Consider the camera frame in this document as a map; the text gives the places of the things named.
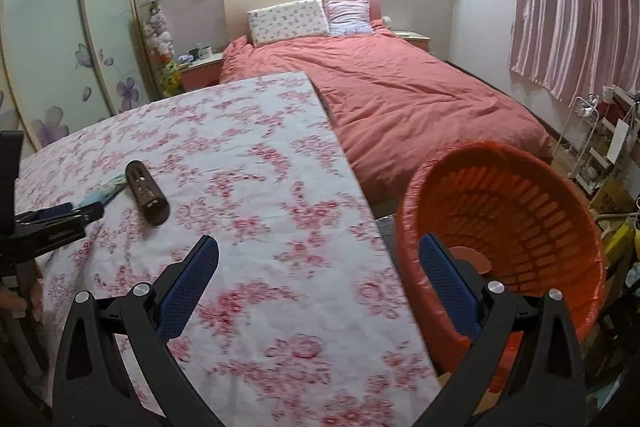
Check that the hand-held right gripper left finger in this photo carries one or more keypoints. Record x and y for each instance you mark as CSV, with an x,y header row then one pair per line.
x,y
192,287

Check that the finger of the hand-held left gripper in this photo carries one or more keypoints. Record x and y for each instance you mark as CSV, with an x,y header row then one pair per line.
x,y
55,234
47,213

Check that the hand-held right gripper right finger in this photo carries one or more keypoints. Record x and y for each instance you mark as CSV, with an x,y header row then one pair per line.
x,y
450,287

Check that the teal packet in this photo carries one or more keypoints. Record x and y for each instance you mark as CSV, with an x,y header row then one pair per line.
x,y
107,189

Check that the orange plastic basket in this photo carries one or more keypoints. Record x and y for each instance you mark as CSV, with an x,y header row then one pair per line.
x,y
525,217

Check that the person's left hand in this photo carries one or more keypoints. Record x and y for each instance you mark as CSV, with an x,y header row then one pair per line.
x,y
15,299

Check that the brown paper piece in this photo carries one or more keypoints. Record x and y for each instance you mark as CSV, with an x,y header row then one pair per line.
x,y
470,257

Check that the pink floral tablecloth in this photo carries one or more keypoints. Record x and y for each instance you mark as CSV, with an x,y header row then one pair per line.
x,y
250,157

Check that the floral glass wardrobe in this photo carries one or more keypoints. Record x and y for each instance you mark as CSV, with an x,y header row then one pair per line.
x,y
50,32

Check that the yellow package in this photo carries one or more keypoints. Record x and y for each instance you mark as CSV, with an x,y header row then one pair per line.
x,y
622,234

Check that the cardboard box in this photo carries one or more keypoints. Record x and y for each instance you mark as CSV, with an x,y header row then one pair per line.
x,y
612,197

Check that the red duvet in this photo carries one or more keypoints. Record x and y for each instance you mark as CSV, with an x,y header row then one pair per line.
x,y
400,107

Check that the pink nightstand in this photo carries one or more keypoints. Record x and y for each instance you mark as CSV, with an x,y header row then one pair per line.
x,y
200,74

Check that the plush toy bouquet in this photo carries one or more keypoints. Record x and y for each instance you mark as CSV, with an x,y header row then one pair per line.
x,y
160,37

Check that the white mug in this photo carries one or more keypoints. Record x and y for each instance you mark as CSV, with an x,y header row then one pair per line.
x,y
205,52

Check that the cream nightstand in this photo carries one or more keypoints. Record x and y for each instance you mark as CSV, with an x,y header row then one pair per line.
x,y
415,41

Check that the white round lamp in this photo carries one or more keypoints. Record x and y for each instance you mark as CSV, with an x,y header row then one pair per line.
x,y
386,21

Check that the white floral pillow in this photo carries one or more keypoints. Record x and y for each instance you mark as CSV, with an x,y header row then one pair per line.
x,y
287,19

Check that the pink striped pillow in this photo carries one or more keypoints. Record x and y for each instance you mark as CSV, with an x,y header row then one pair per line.
x,y
347,17

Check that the pink striped curtain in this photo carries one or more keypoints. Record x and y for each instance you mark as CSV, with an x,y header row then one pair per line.
x,y
575,7

